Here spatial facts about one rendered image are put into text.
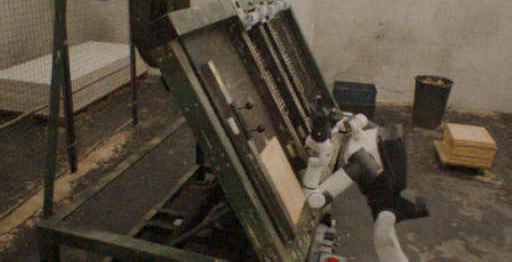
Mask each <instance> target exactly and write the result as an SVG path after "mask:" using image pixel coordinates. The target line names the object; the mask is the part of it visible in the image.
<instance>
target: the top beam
mask: <svg viewBox="0 0 512 262"><path fill-rule="evenodd" d="M238 1H239V3H240V4H241V6H242V9H243V10H244V11H245V13H246V12H251V11H254V10H255V8H254V6H251V7H249V5H248V3H249V2H251V0H238ZM234 17H238V15H237V12H236V10H235V8H234V7H233V5H232V2H231V0H220V1H217V2H214V3H207V4H204V5H200V6H197V7H190V8H187V9H184V10H181V11H177V12H171V13H167V14H166V15H164V16H162V17H160V18H158V19H157V20H156V21H153V22H151V23H150V26H151V27H152V29H153V32H154V34H155V35H156V36H157V38H158V41H159V43H160V44H161V45H162V44H166V43H167V42H169V41H171V40H174V39H176V40H178V39H180V38H182V37H184V36H186V35H190V34H193V33H195V32H197V31H200V30H204V29H206V28H209V27H210V26H214V25H217V24H219V23H221V22H223V21H228V20H230V19H232V18H234Z"/></svg>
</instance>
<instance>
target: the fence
mask: <svg viewBox="0 0 512 262"><path fill-rule="evenodd" d="M209 63H213V62H212V60H211V61H209V62H207V63H204V64H203V65H201V67H202V68H203V70H204V73H205V75H206V77H207V78H208V80H209V83H210V85H211V86H212V88H213V90H214V93H215V95H216V96H217V97H218V100H219V102H220V104H221V105H222V107H223V110H224V112H225V114H226V115H227V118H232V119H233V121H234V123H235V124H236V126H237V129H238V131H239V132H238V133H237V137H238V139H239V141H240V142H241V146H242V147H243V149H244V151H245V152H246V155H249V154H251V153H252V155H253V156H254V158H255V161H256V163H257V165H258V166H257V167H256V169H255V173H256V174H257V176H258V178H259V179H260V183H261V184H262V186H263V188H264V189H265V193H266V194H267V196H268V197H269V201H270V202H271V204H272V205H273V207H274V210H275V211H276V213H277V215H278V216H279V220H280V221H281V223H282V225H283V226H284V230H285V231H286V233H287V235H288V236H292V235H296V232H297V230H298V229H297V227H296V225H295V224H294V222H293V219H292V217H291V216H290V214H289V212H288V209H287V207H286V206H285V204H284V201H283V200H282V198H281V197H280V195H279V192H278V190H277V188H276V187H275V185H274V182H273V180H272V179H271V177H270V175H269V172H268V170H267V169H266V167H265V164H264V162H263V160H262V159H261V157H260V154H259V152H258V151H257V149H256V147H255V144H254V142H253V141H252V139H251V140H250V141H247V139H246V136H245V134H244V132H243V131H242V129H241V126H240V124H239V123H238V121H237V118H236V116H235V114H234V113H233V111H232V108H231V106H230V104H231V103H232V99H231V97H230V95H229V94H228V91H227V89H226V87H225V86H224V84H223V86H220V84H219V82H218V79H217V77H219V78H220V80H221V81H222V79H221V77H220V76H219V74H218V71H217V69H216V68H215V67H214V68H215V70H216V72H215V73H214V71H213V69H212V68H211V66H210V64H209ZM213 65H214V63H213ZM222 83H223V81H222Z"/></svg>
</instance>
